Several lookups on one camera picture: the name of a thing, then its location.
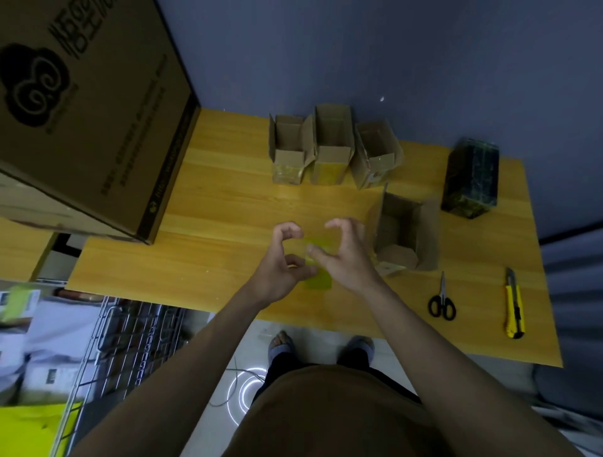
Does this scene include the person's left hand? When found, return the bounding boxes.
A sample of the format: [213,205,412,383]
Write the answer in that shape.
[244,221,320,309]

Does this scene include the person's right hand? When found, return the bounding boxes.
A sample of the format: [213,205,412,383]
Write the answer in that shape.
[306,217,389,298]

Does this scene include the yellow tape roll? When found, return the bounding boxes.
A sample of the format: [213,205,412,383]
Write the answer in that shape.
[303,237,341,291]

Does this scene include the brown box with white label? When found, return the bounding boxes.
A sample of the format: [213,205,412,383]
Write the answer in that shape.
[366,183,442,277]

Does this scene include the black handled scissors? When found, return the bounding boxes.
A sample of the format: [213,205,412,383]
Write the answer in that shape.
[427,271,457,322]

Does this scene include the small carton red label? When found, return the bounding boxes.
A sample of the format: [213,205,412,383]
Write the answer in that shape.
[350,120,405,191]

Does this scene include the small carton yellow tape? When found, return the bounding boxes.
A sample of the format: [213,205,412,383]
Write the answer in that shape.
[310,103,356,186]

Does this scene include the black cardboard box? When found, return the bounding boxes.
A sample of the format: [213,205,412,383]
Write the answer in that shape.
[440,137,500,221]

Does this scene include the person's right forearm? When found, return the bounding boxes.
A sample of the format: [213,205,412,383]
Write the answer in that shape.
[365,282,585,457]

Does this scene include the person's left forearm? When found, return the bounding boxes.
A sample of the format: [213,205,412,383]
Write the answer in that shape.
[68,287,264,457]

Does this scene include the person's left shoe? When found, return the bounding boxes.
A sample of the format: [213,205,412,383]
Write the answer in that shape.
[267,329,296,366]

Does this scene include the person's shoe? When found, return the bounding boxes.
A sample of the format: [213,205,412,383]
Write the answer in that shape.
[337,335,376,363]
[267,329,296,366]

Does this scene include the person's right shoe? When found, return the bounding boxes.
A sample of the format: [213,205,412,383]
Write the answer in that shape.
[337,335,376,363]

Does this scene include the person's black trousers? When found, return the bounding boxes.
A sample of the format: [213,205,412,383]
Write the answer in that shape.
[252,348,423,406]

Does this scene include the person's brown shirt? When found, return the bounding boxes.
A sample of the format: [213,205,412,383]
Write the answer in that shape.
[224,365,453,457]

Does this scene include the yellow utility knife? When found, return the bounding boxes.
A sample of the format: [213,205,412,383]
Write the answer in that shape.
[504,267,526,340]

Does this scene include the grey pleated curtain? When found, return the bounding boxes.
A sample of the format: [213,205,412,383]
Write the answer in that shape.
[532,225,603,420]

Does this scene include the large flat brown carton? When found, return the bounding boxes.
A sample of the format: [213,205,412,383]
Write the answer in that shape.
[0,0,202,245]

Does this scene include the yellow-green packet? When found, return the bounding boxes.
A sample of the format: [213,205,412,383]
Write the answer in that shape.
[0,284,41,326]

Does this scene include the white metal rack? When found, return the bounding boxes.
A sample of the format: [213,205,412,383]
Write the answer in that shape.
[527,400,603,443]

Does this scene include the thin floor cable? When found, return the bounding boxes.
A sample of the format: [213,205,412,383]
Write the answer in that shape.
[207,355,269,408]

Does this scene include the metal wire cart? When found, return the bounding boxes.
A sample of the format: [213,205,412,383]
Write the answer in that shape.
[49,294,194,457]

